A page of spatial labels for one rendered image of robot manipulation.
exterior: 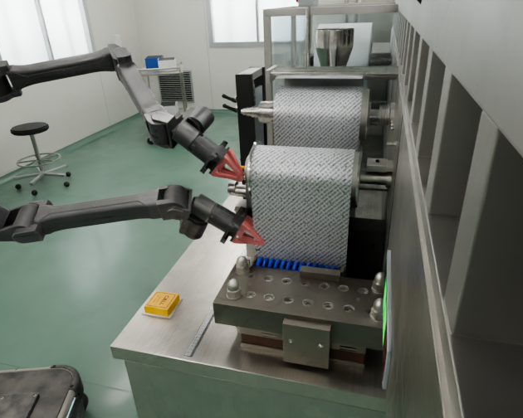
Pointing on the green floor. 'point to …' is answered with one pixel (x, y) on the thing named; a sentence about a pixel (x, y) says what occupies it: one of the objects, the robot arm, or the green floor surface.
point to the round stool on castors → (36, 153)
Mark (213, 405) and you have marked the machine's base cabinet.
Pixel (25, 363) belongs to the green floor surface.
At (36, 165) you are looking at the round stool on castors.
